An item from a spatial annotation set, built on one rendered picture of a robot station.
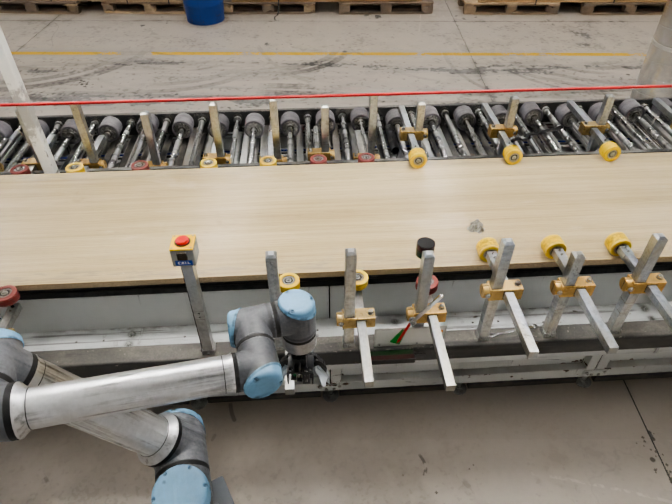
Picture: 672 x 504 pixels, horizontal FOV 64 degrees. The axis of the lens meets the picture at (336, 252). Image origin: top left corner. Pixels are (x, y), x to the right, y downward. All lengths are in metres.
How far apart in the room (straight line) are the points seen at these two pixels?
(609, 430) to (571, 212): 1.06
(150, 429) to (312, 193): 1.23
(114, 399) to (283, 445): 1.46
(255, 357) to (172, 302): 0.98
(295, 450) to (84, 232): 1.30
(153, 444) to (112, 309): 0.78
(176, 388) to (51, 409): 0.24
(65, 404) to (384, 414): 1.73
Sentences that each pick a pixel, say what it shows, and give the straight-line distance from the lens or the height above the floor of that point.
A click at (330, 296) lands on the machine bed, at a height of 0.74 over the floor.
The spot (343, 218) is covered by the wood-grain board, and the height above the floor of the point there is 0.90.
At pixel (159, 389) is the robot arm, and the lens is 1.22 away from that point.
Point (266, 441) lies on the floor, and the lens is 2.61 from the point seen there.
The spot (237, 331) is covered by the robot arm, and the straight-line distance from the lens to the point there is 1.31.
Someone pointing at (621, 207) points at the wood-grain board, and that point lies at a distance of 2.58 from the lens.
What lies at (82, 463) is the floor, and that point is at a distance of 2.78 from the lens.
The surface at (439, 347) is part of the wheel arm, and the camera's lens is 1.82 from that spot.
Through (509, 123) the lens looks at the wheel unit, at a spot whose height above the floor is 1.00.
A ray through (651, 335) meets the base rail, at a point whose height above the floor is 0.70.
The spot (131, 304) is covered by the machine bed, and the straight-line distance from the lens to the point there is 2.21.
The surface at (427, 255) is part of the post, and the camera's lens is 1.72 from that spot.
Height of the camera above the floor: 2.27
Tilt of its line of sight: 42 degrees down
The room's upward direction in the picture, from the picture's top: straight up
